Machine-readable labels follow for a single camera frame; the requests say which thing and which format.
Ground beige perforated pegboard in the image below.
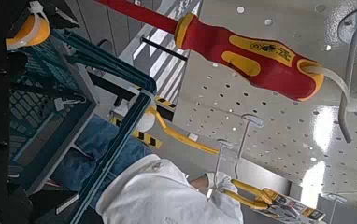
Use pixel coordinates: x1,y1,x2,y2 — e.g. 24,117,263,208
148,0,357,224

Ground yellow pliers on card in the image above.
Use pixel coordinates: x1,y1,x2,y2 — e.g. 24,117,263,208
222,178,328,224

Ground grey crate with blue handle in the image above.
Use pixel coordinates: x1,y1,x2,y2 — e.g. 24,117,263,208
7,29,158,224

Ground person wearing blue jeans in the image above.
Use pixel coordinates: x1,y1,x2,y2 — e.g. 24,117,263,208
53,113,245,224

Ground red yellow screwdriver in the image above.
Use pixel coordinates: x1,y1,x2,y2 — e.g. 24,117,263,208
93,0,355,108

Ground black pegboard post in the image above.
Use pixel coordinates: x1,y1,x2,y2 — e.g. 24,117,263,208
86,72,143,102

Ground white gloved person's hand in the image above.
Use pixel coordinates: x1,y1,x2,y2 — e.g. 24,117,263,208
204,171,240,201

